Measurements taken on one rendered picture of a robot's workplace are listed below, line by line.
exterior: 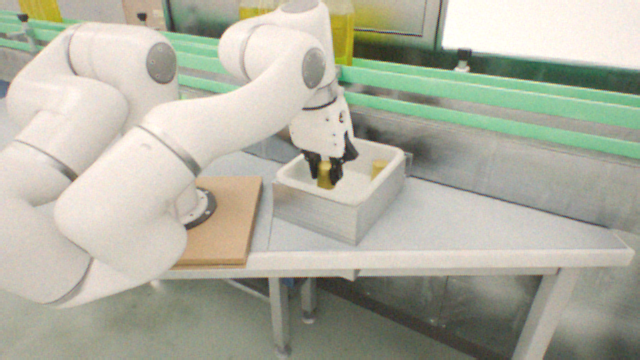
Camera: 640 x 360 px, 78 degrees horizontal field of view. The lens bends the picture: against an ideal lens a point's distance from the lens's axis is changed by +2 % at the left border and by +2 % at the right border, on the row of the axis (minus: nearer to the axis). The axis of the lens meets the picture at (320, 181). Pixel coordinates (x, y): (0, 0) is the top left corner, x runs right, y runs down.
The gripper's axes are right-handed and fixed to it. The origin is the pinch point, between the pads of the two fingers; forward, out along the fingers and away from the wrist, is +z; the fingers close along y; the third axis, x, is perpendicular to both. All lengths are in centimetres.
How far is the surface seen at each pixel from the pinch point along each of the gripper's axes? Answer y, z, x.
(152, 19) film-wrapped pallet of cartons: 388, 99, -241
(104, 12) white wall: 598, 132, -308
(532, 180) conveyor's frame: -31.9, 8.3, -19.8
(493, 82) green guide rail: -20.2, -3.3, -32.1
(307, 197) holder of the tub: -0.3, 0.5, 7.0
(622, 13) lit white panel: -38, -13, -44
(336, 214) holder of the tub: -6.0, 1.9, 7.3
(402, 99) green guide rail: -4.6, -1.2, -24.1
